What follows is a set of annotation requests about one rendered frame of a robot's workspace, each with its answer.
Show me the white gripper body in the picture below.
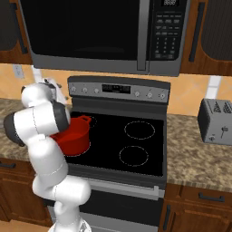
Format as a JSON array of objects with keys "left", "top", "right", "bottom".
[{"left": 53, "top": 79, "right": 68, "bottom": 106}]

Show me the black glass-top stove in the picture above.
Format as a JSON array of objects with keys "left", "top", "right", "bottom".
[{"left": 44, "top": 75, "right": 172, "bottom": 232}]

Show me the red cooking pot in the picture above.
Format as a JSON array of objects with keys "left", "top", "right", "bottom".
[{"left": 49, "top": 115, "right": 92, "bottom": 158}]

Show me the black steel microwave oven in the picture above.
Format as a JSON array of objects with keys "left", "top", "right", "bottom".
[{"left": 17, "top": 0, "right": 192, "bottom": 77}]

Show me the brown wooden drawer front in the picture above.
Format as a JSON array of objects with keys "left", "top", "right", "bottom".
[
  {"left": 180, "top": 184, "right": 232, "bottom": 210},
  {"left": 0, "top": 156, "right": 38, "bottom": 179}
]

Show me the brown wooden base cupboard door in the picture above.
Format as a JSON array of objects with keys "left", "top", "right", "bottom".
[
  {"left": 159, "top": 198, "right": 232, "bottom": 232},
  {"left": 0, "top": 176, "right": 53, "bottom": 228}
]

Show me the black oven door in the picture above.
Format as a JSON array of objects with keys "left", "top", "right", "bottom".
[{"left": 44, "top": 177, "right": 166, "bottom": 232}]

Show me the grey toaster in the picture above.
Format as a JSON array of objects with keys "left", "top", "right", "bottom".
[{"left": 197, "top": 97, "right": 232, "bottom": 147}]

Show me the white wall socket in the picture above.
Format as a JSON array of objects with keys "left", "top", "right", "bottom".
[{"left": 12, "top": 63, "right": 25, "bottom": 80}]

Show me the black wall cupboard handle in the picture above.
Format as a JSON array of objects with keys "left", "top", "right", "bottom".
[
  {"left": 9, "top": 2, "right": 29, "bottom": 55},
  {"left": 188, "top": 1, "right": 207, "bottom": 63}
]

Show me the black drawer handle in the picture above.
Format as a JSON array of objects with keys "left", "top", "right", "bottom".
[
  {"left": 198, "top": 191, "right": 227, "bottom": 203},
  {"left": 0, "top": 161, "right": 17, "bottom": 169}
]

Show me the grey microwave door handle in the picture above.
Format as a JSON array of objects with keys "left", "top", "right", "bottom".
[{"left": 137, "top": 0, "right": 151, "bottom": 73}]

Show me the grey oven door handle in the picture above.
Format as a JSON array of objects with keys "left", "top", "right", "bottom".
[{"left": 82, "top": 177, "right": 160, "bottom": 201}]

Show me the black base cupboard handle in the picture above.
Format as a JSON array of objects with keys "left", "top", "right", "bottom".
[{"left": 162, "top": 204, "right": 172, "bottom": 232}]

